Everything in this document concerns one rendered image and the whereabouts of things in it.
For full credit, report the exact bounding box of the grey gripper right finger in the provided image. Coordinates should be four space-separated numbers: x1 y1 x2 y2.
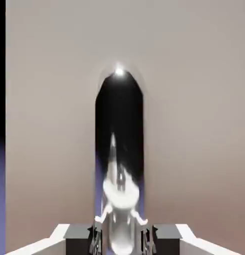
147 223 241 255

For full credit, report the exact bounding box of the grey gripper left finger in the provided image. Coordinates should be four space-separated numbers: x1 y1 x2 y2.
4 223 97 255

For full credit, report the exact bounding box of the shiny dark curved metal handle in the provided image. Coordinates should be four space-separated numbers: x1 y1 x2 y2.
93 68 148 255

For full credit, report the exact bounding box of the beige cabinet door front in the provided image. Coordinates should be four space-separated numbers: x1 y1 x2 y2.
5 0 245 255

